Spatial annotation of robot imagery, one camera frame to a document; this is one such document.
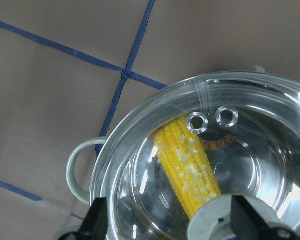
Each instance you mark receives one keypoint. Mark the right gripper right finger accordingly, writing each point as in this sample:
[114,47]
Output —
[247,223]

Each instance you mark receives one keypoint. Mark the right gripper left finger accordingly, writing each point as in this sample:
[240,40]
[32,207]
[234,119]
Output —
[95,224]

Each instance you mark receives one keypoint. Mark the yellow corn cob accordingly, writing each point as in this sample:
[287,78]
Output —
[186,165]

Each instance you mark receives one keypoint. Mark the white steel cooking pot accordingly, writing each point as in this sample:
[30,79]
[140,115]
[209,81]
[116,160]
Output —
[211,221]

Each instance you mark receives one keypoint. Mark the glass pot lid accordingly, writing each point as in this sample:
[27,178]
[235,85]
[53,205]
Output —
[260,111]

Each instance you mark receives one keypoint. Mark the brown paper table mat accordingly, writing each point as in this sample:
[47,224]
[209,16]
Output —
[50,101]

